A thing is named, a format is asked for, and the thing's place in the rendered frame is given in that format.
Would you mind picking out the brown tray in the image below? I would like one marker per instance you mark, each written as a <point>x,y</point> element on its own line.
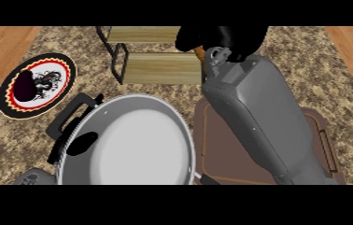
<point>225,154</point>

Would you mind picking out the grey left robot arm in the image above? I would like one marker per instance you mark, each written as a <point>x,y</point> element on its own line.
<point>35,176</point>

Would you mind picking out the wooden tiered shelf black frame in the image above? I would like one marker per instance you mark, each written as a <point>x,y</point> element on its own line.
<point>162,68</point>

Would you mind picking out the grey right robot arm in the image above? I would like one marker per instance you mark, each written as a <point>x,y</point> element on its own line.
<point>262,110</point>

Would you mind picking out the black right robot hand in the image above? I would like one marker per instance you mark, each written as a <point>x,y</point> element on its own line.
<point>221,37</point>

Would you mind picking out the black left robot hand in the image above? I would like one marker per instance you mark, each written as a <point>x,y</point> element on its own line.
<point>84,143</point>

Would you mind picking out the patterned red black white plate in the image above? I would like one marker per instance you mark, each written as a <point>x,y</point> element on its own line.
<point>57,89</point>

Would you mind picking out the golden brown croissant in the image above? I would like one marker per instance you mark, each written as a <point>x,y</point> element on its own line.
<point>199,53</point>

